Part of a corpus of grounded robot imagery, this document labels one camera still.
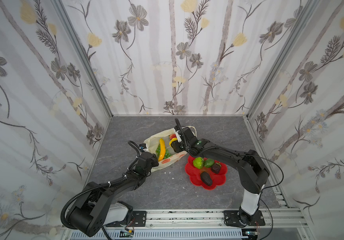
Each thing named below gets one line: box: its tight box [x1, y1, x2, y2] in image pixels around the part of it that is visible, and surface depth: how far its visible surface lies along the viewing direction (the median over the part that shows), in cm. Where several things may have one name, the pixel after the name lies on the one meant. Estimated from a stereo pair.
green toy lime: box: [193, 156, 205, 170], surface depth 90 cm
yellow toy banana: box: [158, 138, 166, 162], surface depth 95 cm
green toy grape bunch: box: [155, 143, 171, 159], surface depth 97 cm
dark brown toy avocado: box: [200, 171, 213, 186], surface depth 86 cm
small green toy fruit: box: [204, 158, 214, 168], surface depth 90 cm
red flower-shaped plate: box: [185, 155, 228, 191], surface depth 90 cm
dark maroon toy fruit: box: [211, 162, 222, 174], surface depth 89 cm
